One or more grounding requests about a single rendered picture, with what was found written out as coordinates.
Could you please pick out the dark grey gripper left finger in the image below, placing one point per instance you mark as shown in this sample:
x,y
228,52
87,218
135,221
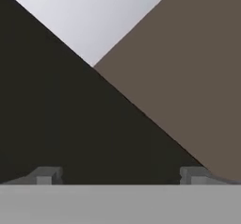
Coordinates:
x,y
47,173

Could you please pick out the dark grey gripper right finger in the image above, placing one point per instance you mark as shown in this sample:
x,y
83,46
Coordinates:
x,y
196,172

